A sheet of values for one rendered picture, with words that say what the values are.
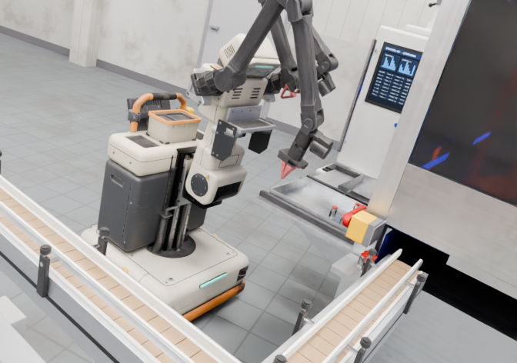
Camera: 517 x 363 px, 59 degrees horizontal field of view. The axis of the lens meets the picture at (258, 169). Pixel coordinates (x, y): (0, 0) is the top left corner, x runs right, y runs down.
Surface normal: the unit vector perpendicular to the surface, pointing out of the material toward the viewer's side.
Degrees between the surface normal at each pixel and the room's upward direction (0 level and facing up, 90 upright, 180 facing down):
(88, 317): 90
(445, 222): 90
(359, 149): 90
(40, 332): 0
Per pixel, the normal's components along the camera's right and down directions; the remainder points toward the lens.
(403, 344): -0.58, 0.15
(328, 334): 0.24, -0.91
